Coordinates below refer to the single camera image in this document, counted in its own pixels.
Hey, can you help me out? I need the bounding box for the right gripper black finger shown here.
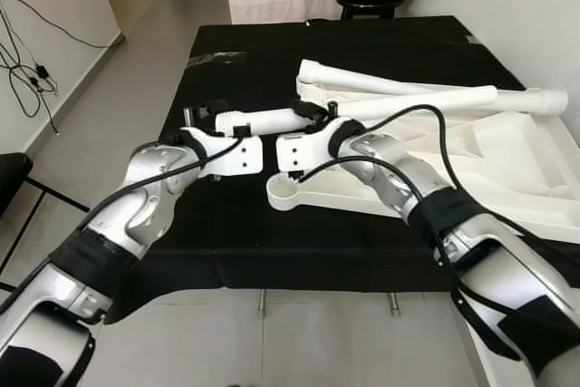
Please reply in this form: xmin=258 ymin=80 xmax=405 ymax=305
xmin=292 ymin=100 xmax=334 ymax=127

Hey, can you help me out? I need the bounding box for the clear tape strip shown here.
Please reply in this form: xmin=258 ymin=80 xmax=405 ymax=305
xmin=186 ymin=50 xmax=247 ymax=69

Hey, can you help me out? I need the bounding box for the black tablecloth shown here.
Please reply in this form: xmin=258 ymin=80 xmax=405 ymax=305
xmin=102 ymin=15 xmax=580 ymax=326

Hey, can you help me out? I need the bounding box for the black power adapter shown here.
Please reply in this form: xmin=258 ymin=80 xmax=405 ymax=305
xmin=34 ymin=63 xmax=52 ymax=89

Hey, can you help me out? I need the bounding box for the white plastic table top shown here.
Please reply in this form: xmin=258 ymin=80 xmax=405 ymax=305
xmin=267 ymin=61 xmax=580 ymax=245

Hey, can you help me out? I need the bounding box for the black chair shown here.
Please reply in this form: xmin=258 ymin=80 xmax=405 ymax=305
xmin=0 ymin=153 xmax=64 ymax=270

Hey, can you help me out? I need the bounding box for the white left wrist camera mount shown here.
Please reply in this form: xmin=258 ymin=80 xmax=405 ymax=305
xmin=186 ymin=126 xmax=266 ymax=175

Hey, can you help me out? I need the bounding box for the thin black wall cable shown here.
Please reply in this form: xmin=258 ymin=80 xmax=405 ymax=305
xmin=0 ymin=0 xmax=123 ymax=48
xmin=0 ymin=6 xmax=60 ymax=134

